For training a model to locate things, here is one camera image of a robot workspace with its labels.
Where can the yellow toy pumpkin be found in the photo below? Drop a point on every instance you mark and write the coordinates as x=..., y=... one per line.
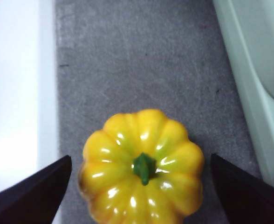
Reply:
x=137, y=182

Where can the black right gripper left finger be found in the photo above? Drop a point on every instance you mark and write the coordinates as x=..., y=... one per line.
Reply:
x=22, y=200

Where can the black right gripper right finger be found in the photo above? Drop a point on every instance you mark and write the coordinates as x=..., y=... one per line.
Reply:
x=248, y=200

